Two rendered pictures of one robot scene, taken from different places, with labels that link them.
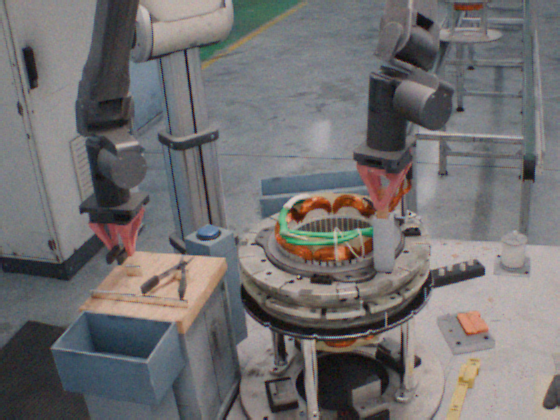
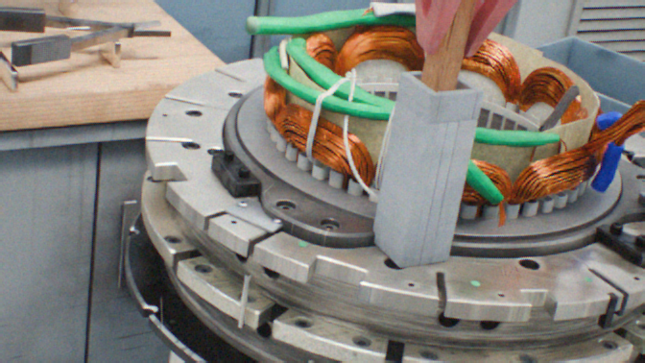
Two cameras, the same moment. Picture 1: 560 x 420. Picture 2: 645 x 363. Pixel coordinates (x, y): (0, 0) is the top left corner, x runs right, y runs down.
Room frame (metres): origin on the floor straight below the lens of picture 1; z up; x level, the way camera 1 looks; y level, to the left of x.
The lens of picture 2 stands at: (0.53, -0.44, 1.37)
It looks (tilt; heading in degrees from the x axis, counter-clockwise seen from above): 26 degrees down; 39
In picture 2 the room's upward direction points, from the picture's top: 9 degrees clockwise
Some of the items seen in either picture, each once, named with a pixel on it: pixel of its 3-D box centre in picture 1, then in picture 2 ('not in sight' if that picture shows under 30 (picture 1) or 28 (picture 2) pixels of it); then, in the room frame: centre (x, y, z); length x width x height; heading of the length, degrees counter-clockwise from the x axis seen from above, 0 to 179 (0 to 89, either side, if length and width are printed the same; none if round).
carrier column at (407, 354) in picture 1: (407, 346); not in sight; (1.00, -0.20, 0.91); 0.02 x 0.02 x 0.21
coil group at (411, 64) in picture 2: (290, 221); (381, 58); (1.09, -0.02, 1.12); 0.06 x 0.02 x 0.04; 159
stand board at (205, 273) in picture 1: (154, 288); (62, 55); (1.03, 0.22, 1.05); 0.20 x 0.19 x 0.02; 162
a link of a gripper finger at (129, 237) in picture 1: (119, 229); not in sight; (1.03, 0.26, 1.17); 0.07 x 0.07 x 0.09; 72
